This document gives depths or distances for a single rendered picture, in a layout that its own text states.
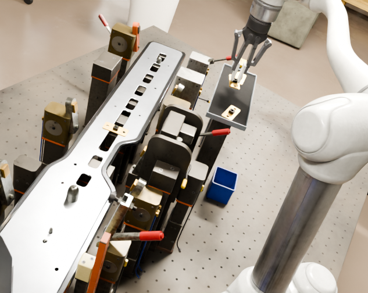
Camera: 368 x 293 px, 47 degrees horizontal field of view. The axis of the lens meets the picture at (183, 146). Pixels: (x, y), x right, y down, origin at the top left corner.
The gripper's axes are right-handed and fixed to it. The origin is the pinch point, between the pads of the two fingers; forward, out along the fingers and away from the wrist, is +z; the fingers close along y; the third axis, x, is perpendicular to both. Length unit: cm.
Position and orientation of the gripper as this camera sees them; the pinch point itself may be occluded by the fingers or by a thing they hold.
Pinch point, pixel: (238, 71)
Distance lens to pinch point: 148.0
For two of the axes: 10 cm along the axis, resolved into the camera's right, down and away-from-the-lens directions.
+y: -9.6, -2.6, -1.2
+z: -2.8, 7.3, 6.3
